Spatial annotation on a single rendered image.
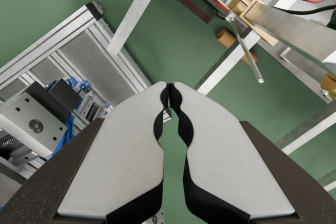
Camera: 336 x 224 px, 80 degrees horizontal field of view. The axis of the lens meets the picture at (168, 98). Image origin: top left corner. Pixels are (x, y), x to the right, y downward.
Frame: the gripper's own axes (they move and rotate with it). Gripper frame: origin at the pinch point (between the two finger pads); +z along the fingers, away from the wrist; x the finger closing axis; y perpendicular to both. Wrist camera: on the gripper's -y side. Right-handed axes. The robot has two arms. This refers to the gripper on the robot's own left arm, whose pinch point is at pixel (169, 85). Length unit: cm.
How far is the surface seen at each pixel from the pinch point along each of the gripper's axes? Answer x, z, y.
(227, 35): 41, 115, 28
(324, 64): 17.6, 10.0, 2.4
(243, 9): 16.7, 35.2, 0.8
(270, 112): 92, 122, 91
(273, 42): 25.4, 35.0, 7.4
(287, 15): 18.8, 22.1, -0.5
